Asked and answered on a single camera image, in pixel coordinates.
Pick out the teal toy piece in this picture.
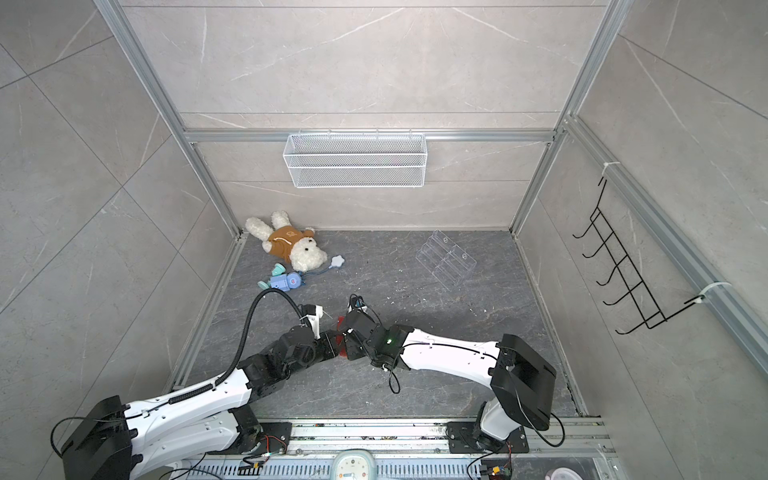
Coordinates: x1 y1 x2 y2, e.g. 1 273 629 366
258 263 287 290

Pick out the vertical aluminium corner post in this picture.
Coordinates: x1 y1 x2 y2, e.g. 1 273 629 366
509 0 633 238

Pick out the white teddy bear brown shirt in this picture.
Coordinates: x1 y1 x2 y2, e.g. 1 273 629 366
245 211 328 273

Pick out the red leather card holder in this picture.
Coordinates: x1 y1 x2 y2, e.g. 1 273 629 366
336 316 347 358

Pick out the white round device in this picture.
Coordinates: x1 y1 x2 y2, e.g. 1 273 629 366
330 449 378 480

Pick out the blue toy camera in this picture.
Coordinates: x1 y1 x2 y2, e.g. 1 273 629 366
269 272 303 292

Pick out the clear acrylic tiered card stand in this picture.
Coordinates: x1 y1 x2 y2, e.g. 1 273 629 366
416 230 477 289

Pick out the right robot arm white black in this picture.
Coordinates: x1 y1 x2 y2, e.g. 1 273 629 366
337 307 557 449

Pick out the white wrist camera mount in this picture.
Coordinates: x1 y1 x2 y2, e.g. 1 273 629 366
299 304 324 340
347 294 368 313

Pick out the horizontal aluminium wall rail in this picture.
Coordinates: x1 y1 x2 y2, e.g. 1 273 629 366
184 128 556 143

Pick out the white wire mesh basket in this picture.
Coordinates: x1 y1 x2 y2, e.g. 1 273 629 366
283 135 428 188

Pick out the left aluminium corner post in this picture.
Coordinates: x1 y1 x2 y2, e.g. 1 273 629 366
94 0 241 238

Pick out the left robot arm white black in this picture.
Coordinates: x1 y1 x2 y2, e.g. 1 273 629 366
58 326 343 479

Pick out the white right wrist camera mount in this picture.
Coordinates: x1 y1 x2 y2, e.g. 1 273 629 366
347 294 368 313

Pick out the right wall aluminium rail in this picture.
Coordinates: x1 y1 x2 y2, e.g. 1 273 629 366
565 115 767 373

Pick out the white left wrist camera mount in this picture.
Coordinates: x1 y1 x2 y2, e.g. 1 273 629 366
299 304 324 340

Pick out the black wire hook rack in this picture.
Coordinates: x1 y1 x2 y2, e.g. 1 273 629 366
571 177 706 336

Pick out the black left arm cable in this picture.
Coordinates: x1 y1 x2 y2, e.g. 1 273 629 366
215 288 307 385

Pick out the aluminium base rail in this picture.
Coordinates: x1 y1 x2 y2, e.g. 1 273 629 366
159 417 627 479

